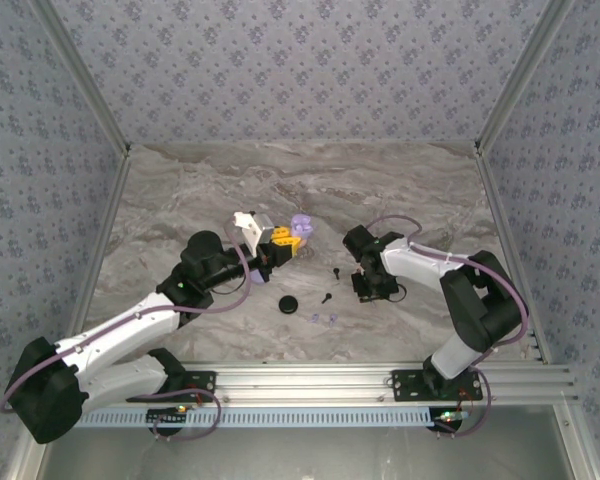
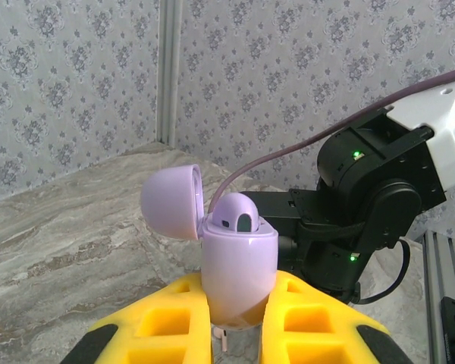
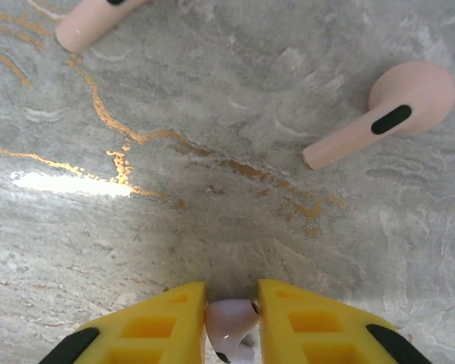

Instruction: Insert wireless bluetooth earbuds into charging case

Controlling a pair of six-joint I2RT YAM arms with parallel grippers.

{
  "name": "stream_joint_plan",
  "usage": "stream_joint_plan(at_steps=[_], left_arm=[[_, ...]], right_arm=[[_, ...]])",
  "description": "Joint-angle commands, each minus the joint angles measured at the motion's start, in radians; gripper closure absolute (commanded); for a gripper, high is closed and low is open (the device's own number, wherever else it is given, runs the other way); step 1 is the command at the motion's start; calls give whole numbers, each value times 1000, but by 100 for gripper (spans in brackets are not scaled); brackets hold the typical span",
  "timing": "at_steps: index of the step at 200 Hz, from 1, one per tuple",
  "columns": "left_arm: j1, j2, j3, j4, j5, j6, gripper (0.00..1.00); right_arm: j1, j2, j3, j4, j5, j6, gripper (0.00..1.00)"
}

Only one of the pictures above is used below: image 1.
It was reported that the small black electronics board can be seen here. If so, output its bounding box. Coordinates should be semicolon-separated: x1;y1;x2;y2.
146;405;190;427
432;407;469;432

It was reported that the grey metal base panel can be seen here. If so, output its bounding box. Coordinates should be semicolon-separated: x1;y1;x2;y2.
34;404;576;480

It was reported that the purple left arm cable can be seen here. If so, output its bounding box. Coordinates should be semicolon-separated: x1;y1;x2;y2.
0;224;254;414

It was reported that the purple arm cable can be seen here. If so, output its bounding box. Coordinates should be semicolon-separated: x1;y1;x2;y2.
362;214;531;371
0;224;254;414

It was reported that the aluminium table side rail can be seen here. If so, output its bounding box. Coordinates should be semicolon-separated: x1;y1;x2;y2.
473;147;600;480
2;149;134;480

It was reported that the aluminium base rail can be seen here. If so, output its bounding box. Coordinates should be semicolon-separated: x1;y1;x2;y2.
177;363;580;406

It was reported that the white slotted cable tray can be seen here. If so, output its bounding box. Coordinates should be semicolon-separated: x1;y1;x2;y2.
74;405;456;429

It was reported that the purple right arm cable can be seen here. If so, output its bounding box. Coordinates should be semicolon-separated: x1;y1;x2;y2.
362;214;531;371

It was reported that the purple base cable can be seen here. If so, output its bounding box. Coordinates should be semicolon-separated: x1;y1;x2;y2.
434;369;492;439
151;387;224;444

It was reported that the aluminium frame post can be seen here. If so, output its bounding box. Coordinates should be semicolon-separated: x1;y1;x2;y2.
473;0;580;151
27;0;134;157

